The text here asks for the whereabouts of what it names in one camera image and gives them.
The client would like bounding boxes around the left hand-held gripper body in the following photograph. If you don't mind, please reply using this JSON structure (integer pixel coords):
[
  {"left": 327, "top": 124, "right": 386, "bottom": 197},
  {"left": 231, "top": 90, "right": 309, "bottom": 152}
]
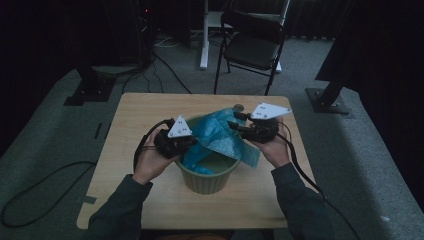
[{"left": 153, "top": 115, "right": 194, "bottom": 159}]

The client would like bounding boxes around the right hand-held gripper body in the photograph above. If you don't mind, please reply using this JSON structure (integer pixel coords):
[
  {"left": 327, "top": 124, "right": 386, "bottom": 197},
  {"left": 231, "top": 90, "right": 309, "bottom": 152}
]
[{"left": 245, "top": 102, "right": 293, "bottom": 144}]

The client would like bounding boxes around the blue plastic bag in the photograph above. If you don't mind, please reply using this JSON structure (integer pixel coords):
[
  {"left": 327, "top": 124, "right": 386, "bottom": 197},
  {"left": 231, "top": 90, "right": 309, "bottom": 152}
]
[{"left": 181, "top": 107, "right": 262, "bottom": 176}]

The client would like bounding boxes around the green ribbed plastic bin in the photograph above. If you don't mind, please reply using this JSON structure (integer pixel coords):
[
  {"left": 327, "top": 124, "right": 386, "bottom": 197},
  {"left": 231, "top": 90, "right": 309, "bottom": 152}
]
[{"left": 174, "top": 114, "right": 241, "bottom": 196}]

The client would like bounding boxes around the person's right hand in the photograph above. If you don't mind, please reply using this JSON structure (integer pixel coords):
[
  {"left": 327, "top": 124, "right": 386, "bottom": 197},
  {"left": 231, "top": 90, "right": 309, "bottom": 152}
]
[{"left": 251, "top": 116, "right": 291, "bottom": 170}]

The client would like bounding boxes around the person's left hand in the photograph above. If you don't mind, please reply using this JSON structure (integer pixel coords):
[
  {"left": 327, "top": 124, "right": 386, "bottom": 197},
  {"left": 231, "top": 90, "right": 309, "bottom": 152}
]
[{"left": 132, "top": 131, "right": 181, "bottom": 186}]

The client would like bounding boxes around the black folding chair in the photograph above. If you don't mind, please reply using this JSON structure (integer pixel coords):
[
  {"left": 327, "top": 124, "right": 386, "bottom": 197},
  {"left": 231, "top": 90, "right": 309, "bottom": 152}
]
[{"left": 213, "top": 10, "right": 288, "bottom": 97}]

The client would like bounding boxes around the dark computer tower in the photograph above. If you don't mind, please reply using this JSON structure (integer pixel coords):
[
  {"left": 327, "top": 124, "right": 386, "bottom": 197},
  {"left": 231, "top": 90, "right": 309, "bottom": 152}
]
[{"left": 133, "top": 0, "right": 158, "bottom": 68}]

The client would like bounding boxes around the dark curtain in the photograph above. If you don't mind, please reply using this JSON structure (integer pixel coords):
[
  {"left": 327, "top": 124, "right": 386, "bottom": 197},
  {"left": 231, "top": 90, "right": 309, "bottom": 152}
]
[{"left": 314, "top": 0, "right": 424, "bottom": 214}]

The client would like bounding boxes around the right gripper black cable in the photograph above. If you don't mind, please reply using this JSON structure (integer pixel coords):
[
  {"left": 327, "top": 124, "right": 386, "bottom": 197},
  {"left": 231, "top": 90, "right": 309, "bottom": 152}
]
[{"left": 276, "top": 121, "right": 361, "bottom": 240}]

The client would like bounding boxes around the thin black floor cable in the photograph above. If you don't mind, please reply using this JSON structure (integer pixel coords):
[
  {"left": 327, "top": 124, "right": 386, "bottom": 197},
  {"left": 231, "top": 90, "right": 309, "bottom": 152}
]
[{"left": 153, "top": 53, "right": 193, "bottom": 95}]

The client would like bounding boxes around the black stand base plate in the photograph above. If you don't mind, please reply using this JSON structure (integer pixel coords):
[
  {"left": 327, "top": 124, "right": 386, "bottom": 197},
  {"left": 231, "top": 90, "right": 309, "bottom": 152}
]
[
  {"left": 63, "top": 64, "right": 118, "bottom": 108},
  {"left": 305, "top": 79, "right": 356, "bottom": 120}
]

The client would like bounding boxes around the long black floor cable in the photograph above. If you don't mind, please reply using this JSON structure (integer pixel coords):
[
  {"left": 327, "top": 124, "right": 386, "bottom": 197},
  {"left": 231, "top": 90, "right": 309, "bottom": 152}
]
[{"left": 0, "top": 160, "right": 98, "bottom": 229}]

